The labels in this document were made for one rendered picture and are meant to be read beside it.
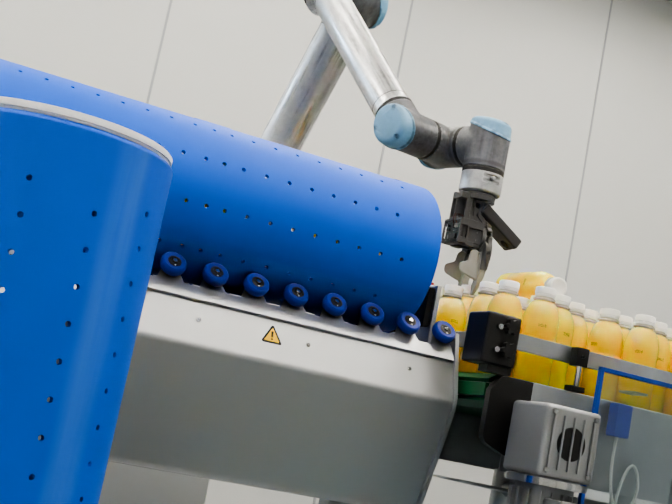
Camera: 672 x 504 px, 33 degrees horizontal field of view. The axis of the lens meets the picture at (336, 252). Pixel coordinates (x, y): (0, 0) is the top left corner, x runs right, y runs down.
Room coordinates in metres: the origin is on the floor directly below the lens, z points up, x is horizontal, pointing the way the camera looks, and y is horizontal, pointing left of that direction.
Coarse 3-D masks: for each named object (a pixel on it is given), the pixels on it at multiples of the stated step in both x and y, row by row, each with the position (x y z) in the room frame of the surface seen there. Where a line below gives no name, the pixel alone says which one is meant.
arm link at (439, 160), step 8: (448, 128) 2.37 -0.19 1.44; (456, 128) 2.36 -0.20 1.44; (448, 136) 2.35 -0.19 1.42; (456, 136) 2.34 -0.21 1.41; (440, 144) 2.34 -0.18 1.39; (448, 144) 2.35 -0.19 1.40; (440, 152) 2.35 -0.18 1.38; (448, 152) 2.36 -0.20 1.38; (424, 160) 2.38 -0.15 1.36; (432, 160) 2.37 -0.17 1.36; (440, 160) 2.37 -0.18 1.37; (448, 160) 2.37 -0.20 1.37; (456, 160) 2.35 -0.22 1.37; (432, 168) 2.44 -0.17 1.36; (440, 168) 2.43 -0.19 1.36
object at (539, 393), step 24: (504, 384) 1.95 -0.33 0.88; (528, 384) 1.97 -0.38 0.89; (504, 408) 1.96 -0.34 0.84; (576, 408) 2.02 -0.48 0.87; (456, 432) 2.45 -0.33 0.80; (480, 432) 1.95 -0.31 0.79; (504, 432) 1.96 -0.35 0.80; (456, 456) 2.45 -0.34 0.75; (480, 456) 2.48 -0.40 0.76; (504, 456) 1.97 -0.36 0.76; (456, 480) 2.23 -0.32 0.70; (504, 480) 2.45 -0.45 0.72
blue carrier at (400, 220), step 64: (0, 64) 1.73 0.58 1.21; (128, 128) 1.77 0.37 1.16; (192, 128) 1.84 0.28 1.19; (192, 192) 1.80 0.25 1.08; (256, 192) 1.85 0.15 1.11; (320, 192) 1.90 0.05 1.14; (384, 192) 1.97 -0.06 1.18; (192, 256) 1.86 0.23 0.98; (256, 256) 1.88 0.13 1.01; (320, 256) 1.91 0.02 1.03; (384, 256) 1.95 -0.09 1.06; (384, 320) 2.05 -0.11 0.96
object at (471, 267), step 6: (474, 252) 2.30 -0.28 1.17; (480, 252) 2.30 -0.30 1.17; (474, 258) 2.30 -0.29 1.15; (480, 258) 2.29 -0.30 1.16; (462, 264) 2.28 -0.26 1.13; (468, 264) 2.29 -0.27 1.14; (474, 264) 2.30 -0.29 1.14; (462, 270) 2.28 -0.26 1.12; (468, 270) 2.29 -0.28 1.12; (474, 270) 2.29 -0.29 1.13; (480, 270) 2.29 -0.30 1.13; (468, 276) 2.29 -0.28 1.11; (474, 276) 2.29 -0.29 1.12; (480, 276) 2.29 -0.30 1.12; (474, 282) 2.30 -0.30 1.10; (474, 288) 2.30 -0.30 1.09
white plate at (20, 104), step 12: (0, 96) 1.24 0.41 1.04; (12, 108) 1.23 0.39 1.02; (24, 108) 1.23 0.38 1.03; (36, 108) 1.23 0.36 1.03; (48, 108) 1.23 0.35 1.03; (60, 108) 1.23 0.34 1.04; (72, 120) 1.24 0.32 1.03; (84, 120) 1.24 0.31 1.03; (96, 120) 1.24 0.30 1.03; (120, 132) 1.26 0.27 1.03; (132, 132) 1.27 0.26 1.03; (144, 144) 1.29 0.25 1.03; (156, 144) 1.31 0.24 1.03; (168, 156) 1.34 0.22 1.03
